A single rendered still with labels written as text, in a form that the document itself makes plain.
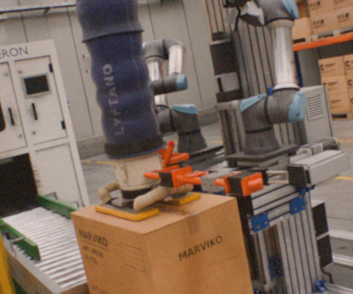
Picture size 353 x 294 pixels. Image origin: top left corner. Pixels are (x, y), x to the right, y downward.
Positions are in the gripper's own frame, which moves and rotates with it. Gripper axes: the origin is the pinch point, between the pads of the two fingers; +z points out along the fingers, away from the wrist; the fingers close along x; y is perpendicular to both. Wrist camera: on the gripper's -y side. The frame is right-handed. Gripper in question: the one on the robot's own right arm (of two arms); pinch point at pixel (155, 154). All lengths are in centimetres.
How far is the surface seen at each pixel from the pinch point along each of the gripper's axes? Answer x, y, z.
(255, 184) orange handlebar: -28, 95, 1
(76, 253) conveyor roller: -22, -71, 54
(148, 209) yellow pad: -34, 44, 12
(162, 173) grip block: -31, 54, -2
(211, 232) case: -20, 60, 23
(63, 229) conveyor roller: -6, -129, 53
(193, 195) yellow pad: -15.2, 45.9, 11.9
